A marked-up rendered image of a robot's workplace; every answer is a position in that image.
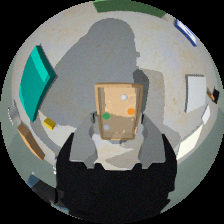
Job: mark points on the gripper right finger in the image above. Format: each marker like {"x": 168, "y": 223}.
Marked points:
{"x": 157, "y": 153}

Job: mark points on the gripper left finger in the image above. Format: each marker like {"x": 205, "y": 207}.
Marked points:
{"x": 78, "y": 152}

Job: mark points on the small yellow block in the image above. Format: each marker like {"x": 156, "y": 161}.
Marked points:
{"x": 49, "y": 123}

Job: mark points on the light grey flat card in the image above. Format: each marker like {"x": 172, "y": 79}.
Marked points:
{"x": 206, "y": 114}

